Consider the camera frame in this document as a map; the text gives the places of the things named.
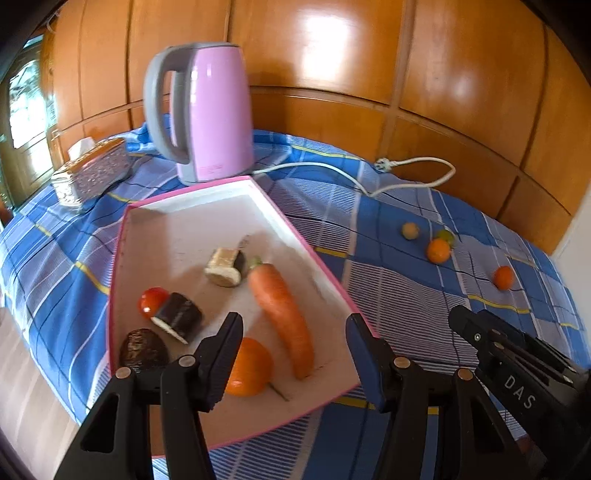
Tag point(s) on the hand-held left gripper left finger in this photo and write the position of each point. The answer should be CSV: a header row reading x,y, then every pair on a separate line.
x,y
225,353

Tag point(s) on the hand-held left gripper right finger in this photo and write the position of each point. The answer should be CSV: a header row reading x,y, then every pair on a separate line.
x,y
365,357

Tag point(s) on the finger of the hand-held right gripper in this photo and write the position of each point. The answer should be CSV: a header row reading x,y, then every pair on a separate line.
x,y
471,330
531,344

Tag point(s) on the large orange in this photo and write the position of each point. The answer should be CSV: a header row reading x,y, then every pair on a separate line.
x,y
254,367

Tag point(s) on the eggplant piece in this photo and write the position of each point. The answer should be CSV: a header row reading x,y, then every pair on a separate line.
x,y
224,267
182,314

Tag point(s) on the carrot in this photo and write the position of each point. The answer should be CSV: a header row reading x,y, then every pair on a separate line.
x,y
284,314

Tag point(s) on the dark avocado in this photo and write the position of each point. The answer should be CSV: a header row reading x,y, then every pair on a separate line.
x,y
143,350

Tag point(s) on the red tomato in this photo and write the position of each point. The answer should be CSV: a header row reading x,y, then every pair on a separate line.
x,y
153,300

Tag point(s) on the pink shallow box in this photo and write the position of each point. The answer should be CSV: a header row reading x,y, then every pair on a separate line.
x,y
184,240

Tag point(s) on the small orange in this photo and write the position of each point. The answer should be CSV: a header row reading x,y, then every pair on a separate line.
x,y
503,278
438,251

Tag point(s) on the blue plaid cloth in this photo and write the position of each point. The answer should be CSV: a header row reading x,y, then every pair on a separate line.
x,y
415,286

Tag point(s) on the green lime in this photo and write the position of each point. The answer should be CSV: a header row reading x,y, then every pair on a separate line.
x,y
447,235

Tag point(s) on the kiwi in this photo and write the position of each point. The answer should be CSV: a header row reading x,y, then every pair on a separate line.
x,y
410,230

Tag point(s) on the patterned tissue box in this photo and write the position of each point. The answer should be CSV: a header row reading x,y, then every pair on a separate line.
x,y
94,173

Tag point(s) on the pink electric kettle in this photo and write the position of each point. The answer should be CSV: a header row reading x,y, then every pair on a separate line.
x,y
212,110

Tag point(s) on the window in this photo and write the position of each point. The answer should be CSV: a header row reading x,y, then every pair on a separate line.
x,y
30,106

